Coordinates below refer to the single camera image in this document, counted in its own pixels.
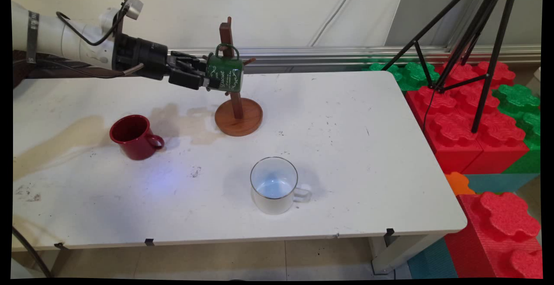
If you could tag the brown wooden mug tree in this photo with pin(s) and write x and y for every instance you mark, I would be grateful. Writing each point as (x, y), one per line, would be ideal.
(238, 120)

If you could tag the red foam building block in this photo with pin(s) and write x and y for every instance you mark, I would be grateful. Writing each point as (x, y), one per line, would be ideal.
(497, 73)
(502, 155)
(450, 146)
(489, 241)

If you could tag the white table leg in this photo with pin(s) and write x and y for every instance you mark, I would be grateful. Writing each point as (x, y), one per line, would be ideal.
(402, 250)
(60, 263)

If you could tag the black table edge clip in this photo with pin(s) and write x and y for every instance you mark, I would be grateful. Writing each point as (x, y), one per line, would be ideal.
(149, 242)
(389, 232)
(60, 246)

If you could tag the green mug with white print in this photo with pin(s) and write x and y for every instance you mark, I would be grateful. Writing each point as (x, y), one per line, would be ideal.
(227, 75)

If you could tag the white enamel mug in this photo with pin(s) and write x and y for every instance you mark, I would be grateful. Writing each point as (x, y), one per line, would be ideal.
(270, 207)

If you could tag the teal foam floor mat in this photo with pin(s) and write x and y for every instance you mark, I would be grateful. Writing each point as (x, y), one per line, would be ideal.
(433, 263)
(497, 183)

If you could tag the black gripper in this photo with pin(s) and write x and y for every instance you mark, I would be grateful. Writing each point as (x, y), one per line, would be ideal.
(143, 57)

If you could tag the red ceramic mug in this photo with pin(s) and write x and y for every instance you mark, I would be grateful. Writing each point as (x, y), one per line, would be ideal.
(138, 144)

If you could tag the black tripod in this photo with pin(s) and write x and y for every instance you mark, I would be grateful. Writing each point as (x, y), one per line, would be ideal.
(496, 51)

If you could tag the aluminium wall rail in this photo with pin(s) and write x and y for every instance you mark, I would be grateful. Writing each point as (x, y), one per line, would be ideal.
(303, 55)

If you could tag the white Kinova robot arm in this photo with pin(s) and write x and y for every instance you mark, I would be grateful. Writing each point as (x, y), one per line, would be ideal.
(82, 42)

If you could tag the orange foam piece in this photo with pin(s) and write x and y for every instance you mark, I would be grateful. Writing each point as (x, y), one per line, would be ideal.
(458, 184)

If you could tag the dark brown wicker basket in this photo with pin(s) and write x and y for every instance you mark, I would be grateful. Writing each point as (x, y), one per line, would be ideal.
(21, 70)

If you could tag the green foam building block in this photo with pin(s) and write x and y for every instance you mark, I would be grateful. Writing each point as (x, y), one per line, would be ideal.
(411, 75)
(517, 98)

